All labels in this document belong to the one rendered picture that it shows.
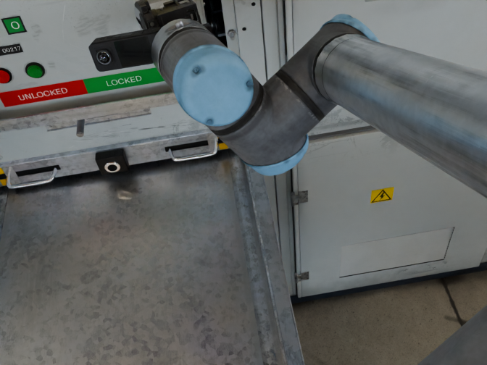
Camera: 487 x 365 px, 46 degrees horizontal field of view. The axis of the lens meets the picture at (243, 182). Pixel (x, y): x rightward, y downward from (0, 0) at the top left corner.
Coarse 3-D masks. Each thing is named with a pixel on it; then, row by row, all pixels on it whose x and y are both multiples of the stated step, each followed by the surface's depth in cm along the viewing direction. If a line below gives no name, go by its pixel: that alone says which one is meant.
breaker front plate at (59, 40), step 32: (0, 0) 92; (32, 0) 93; (64, 0) 93; (96, 0) 94; (128, 0) 95; (160, 0) 96; (0, 32) 96; (32, 32) 97; (64, 32) 98; (96, 32) 99; (128, 32) 100; (0, 64) 101; (64, 64) 103; (96, 96) 109; (128, 96) 110; (32, 128) 113; (64, 128) 113; (96, 128) 115; (128, 128) 117; (160, 128) 118; (192, 128) 119; (0, 160) 118
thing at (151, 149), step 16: (208, 128) 120; (112, 144) 119; (128, 144) 119; (144, 144) 119; (160, 144) 120; (176, 144) 120; (192, 144) 121; (208, 144) 122; (16, 160) 119; (32, 160) 118; (48, 160) 119; (64, 160) 119; (80, 160) 120; (128, 160) 122; (144, 160) 123; (0, 176) 120; (32, 176) 122; (48, 176) 122
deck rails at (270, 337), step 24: (240, 168) 122; (0, 192) 124; (240, 192) 117; (0, 216) 119; (240, 216) 113; (0, 240) 116; (264, 264) 104; (264, 288) 102; (264, 312) 99; (264, 336) 97; (264, 360) 94
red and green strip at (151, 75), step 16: (80, 80) 106; (96, 80) 106; (112, 80) 107; (128, 80) 107; (144, 80) 108; (160, 80) 108; (0, 96) 106; (16, 96) 107; (32, 96) 107; (48, 96) 108; (64, 96) 108
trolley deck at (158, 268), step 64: (64, 192) 122; (128, 192) 121; (192, 192) 119; (256, 192) 117; (0, 256) 113; (64, 256) 112; (128, 256) 110; (192, 256) 109; (0, 320) 104; (64, 320) 103; (128, 320) 101; (192, 320) 100
